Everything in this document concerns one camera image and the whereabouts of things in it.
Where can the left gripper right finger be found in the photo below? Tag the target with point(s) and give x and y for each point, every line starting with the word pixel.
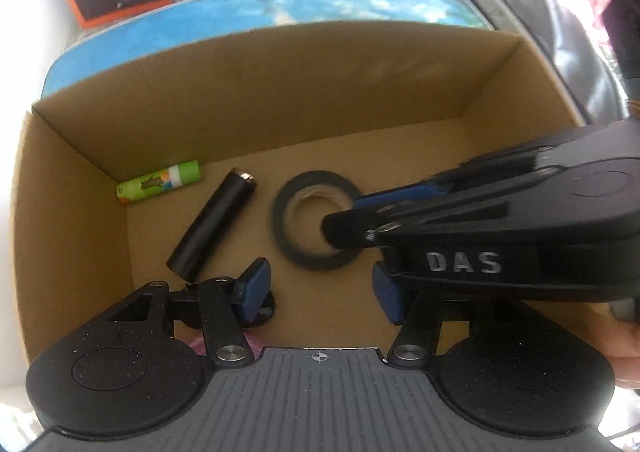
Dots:
pixel 416 311

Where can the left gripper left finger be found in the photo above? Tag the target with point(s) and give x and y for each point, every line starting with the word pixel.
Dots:
pixel 219 326

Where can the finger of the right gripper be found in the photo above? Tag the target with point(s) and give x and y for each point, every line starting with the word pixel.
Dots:
pixel 413 192
pixel 368 226

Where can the black tape roll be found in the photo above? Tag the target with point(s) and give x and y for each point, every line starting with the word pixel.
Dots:
pixel 296 218

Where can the black lighter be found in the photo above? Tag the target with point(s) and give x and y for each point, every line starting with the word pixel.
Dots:
pixel 212 222
pixel 183 306

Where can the purple plastic bowl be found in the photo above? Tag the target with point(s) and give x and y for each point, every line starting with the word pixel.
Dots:
pixel 231 353

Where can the green lip balm tube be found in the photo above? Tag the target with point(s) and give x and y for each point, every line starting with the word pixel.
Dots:
pixel 158 182

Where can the brown cardboard box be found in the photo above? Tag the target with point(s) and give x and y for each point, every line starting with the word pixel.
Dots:
pixel 381 103

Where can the beach print table mat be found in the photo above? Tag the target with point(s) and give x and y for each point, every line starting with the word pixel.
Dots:
pixel 190 21

